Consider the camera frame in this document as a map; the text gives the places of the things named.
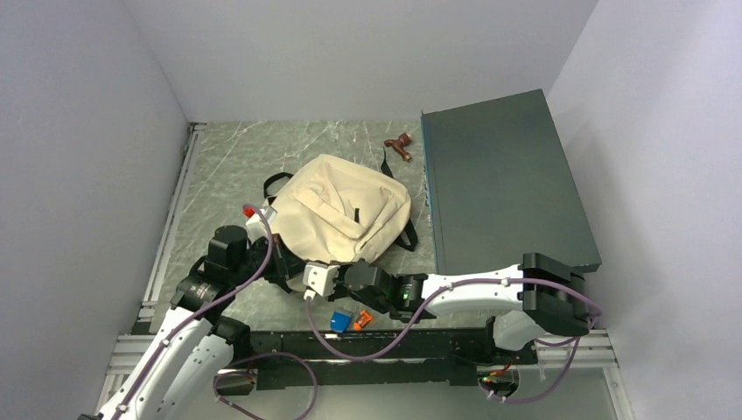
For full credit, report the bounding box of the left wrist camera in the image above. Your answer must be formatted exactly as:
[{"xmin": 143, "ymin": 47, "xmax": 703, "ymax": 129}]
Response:
[{"xmin": 242, "ymin": 204, "xmax": 277, "ymax": 237}]

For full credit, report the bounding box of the dark network switch box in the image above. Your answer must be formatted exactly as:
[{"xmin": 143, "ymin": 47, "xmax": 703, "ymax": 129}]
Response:
[{"xmin": 421, "ymin": 89, "xmax": 602, "ymax": 275}]

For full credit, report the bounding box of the blue eraser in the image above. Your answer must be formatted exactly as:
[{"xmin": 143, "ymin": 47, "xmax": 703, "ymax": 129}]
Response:
[{"xmin": 330, "ymin": 310, "xmax": 353, "ymax": 333}]

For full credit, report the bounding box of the beige canvas backpack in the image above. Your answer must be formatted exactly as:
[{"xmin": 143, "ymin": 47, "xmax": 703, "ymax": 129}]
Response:
[{"xmin": 263, "ymin": 154, "xmax": 419, "ymax": 263}]

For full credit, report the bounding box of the orange pencil sharpener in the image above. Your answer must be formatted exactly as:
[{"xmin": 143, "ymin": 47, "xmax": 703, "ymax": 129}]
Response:
[{"xmin": 353, "ymin": 309, "xmax": 374, "ymax": 331}]

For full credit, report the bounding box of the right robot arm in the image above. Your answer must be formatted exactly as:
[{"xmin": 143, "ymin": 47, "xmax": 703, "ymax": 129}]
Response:
[{"xmin": 328, "ymin": 253, "xmax": 599, "ymax": 363}]

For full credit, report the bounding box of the brown T-shaped clip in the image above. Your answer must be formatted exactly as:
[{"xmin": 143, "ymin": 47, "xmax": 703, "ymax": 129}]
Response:
[{"xmin": 383, "ymin": 132, "xmax": 412, "ymax": 162}]

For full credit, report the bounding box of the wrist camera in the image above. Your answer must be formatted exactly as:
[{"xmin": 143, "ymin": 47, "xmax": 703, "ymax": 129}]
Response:
[
  {"xmin": 302, "ymin": 262, "xmax": 340, "ymax": 300},
  {"xmin": 242, "ymin": 204, "xmax": 277, "ymax": 237}
]

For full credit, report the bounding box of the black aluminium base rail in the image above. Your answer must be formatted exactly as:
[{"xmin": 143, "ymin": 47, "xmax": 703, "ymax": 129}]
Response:
[{"xmin": 107, "ymin": 327, "xmax": 619, "ymax": 390}]

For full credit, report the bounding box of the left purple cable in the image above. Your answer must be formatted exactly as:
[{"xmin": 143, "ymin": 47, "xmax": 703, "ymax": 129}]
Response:
[{"xmin": 109, "ymin": 204, "xmax": 319, "ymax": 420}]

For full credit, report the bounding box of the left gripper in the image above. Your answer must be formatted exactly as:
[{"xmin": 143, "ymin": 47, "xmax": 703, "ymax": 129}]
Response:
[{"xmin": 229, "ymin": 232, "xmax": 309, "ymax": 284}]

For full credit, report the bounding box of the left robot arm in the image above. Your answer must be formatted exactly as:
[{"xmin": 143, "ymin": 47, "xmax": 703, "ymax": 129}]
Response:
[{"xmin": 93, "ymin": 225, "xmax": 290, "ymax": 419}]

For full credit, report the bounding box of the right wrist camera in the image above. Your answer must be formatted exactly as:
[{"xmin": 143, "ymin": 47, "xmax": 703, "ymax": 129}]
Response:
[{"xmin": 302, "ymin": 262, "xmax": 340, "ymax": 300}]

